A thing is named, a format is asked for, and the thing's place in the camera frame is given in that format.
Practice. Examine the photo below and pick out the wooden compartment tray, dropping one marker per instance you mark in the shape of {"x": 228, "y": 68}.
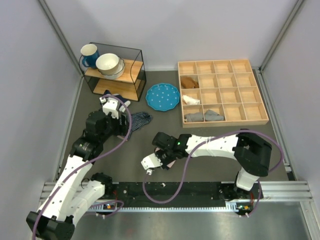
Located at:
{"x": 226, "y": 86}

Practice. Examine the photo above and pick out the aluminium frame rail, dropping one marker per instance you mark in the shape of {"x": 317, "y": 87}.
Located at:
{"x": 280, "y": 191}

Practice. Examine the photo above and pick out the blue enamel mug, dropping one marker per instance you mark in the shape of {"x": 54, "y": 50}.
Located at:
{"x": 90, "y": 54}

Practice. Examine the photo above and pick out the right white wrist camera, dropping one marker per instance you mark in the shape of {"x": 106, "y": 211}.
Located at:
{"x": 151, "y": 162}

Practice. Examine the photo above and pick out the brown rolled cloth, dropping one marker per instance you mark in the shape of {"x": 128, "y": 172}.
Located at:
{"x": 188, "y": 82}

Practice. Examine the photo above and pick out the striped blue underwear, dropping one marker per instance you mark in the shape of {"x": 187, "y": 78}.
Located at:
{"x": 139, "y": 119}

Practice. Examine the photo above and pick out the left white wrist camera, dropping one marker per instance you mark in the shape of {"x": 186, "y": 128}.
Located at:
{"x": 110, "y": 106}

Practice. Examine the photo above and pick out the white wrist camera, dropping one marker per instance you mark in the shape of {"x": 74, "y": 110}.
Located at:
{"x": 151, "y": 162}
{"x": 110, "y": 106}

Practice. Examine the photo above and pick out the black wire wooden shelf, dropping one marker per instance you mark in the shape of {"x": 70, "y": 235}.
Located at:
{"x": 130, "y": 84}

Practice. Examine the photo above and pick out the grey rolled cloth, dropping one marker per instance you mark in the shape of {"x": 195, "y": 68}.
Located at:
{"x": 193, "y": 117}
{"x": 212, "y": 116}

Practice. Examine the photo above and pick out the grey cable duct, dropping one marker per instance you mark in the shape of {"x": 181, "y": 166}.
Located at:
{"x": 226, "y": 207}

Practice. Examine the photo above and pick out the blue dotted plate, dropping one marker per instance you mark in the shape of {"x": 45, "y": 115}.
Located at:
{"x": 162, "y": 97}

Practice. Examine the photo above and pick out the navy white sock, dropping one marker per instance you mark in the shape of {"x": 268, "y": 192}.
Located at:
{"x": 121, "y": 107}

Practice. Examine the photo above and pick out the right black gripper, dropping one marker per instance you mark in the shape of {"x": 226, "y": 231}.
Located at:
{"x": 158, "y": 155}

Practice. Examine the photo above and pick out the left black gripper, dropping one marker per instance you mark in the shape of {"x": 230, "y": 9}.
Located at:
{"x": 121, "y": 129}

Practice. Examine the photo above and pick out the white rolled cloth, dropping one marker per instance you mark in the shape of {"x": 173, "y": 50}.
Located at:
{"x": 190, "y": 100}

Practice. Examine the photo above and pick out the pink underwear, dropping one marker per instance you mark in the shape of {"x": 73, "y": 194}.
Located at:
{"x": 171, "y": 165}

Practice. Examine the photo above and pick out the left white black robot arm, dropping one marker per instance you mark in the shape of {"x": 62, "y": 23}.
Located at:
{"x": 58, "y": 216}

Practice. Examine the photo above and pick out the white bowl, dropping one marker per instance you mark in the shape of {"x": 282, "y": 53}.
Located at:
{"x": 108, "y": 63}

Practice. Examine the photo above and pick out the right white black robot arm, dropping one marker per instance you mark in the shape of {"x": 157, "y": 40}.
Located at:
{"x": 252, "y": 152}

